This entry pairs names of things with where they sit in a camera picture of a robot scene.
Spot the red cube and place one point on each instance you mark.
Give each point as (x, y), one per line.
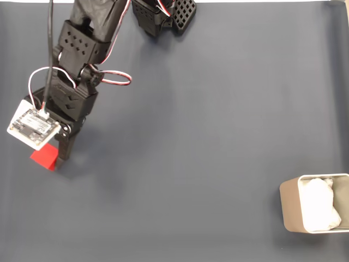
(46, 158)

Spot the beige rounded box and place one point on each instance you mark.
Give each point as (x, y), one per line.
(290, 204)

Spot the dark blue-grey table mat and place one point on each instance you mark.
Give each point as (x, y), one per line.
(174, 163)

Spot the white camera circuit board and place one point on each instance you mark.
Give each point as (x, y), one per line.
(32, 125)

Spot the white crumpled tissue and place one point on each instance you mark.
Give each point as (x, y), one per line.
(317, 204)

